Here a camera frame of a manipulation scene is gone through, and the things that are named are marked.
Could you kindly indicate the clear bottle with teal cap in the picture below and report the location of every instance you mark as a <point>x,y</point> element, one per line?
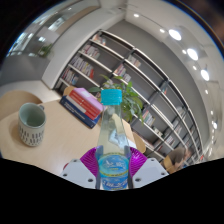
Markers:
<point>112,143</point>

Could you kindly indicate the patterned white ceramic mug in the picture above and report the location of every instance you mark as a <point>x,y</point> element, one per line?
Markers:
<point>31,131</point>

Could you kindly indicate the group of ceiling lights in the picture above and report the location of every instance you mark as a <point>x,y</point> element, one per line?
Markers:
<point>175,34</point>

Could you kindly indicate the green potted plant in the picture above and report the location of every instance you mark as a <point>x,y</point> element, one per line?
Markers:
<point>131,101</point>

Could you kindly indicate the pink book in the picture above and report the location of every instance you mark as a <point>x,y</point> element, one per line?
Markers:
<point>89,98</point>

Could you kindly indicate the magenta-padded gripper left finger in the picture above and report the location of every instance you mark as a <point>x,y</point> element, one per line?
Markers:
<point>78,173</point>

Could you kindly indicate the thick dark blue book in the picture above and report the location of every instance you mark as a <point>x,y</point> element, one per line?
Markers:
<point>78,111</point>

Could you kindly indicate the red book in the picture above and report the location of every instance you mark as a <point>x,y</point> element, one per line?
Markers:
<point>83,101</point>
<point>80,105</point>

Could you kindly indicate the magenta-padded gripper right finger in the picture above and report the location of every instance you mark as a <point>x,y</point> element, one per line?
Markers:
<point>150,171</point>

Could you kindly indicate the grey bookshelf unit with books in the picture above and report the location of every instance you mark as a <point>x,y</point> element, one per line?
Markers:
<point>153,80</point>

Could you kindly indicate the small green floor plant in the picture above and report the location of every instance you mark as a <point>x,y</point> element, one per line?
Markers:
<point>45,50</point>

